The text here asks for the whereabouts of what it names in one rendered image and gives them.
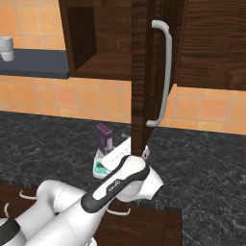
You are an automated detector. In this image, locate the dark grey wall shelf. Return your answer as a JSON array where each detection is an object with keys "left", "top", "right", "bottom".
[{"left": 0, "top": 47, "right": 71, "bottom": 80}]

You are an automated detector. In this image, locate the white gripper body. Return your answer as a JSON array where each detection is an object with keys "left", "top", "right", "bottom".
[{"left": 102, "top": 137, "right": 133, "bottom": 171}]

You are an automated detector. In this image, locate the grey cabinet door handle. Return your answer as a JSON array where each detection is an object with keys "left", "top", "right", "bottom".
[{"left": 145, "top": 19, "right": 174, "bottom": 128}]

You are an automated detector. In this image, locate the dark wood closed cabinet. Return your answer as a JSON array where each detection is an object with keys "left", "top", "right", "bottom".
[{"left": 175, "top": 0, "right": 246, "bottom": 92}]

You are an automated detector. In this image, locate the grey drawer handle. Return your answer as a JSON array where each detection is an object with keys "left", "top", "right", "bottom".
[
  {"left": 3, "top": 203, "right": 11, "bottom": 219},
  {"left": 18, "top": 189, "right": 38, "bottom": 201},
  {"left": 106, "top": 207, "right": 132, "bottom": 217}
]

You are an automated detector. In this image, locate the white digital scale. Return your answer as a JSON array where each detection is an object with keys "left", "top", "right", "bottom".
[{"left": 92, "top": 153, "right": 112, "bottom": 180}]

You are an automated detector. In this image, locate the white cup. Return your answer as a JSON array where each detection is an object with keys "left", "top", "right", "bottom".
[{"left": 0, "top": 36, "right": 15, "bottom": 62}]

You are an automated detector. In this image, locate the dark wood open cabinet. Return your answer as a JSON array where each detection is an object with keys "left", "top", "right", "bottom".
[{"left": 58, "top": 0, "right": 134, "bottom": 82}]

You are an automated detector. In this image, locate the dark wood drawer front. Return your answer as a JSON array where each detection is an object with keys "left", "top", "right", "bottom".
[
  {"left": 92, "top": 202, "right": 184, "bottom": 246},
  {"left": 0, "top": 182, "right": 49, "bottom": 225}
]

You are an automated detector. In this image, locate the purple cereal box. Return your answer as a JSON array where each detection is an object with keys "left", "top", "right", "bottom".
[{"left": 95, "top": 123, "right": 114, "bottom": 157}]

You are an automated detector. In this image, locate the dark wood cabinet door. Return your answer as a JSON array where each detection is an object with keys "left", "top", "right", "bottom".
[{"left": 130, "top": 0, "right": 188, "bottom": 157}]

